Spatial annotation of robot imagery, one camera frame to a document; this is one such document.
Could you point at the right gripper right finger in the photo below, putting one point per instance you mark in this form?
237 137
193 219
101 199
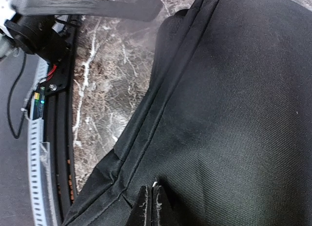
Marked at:
162 213

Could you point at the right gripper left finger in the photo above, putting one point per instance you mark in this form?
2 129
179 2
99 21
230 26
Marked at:
141 214

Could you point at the black student backpack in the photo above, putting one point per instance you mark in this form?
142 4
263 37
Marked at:
225 126

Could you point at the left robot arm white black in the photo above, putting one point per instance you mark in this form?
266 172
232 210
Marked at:
51 37

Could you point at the white cable duct strip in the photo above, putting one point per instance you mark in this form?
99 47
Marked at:
38 156

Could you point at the black front rail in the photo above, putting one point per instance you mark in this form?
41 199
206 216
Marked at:
56 151

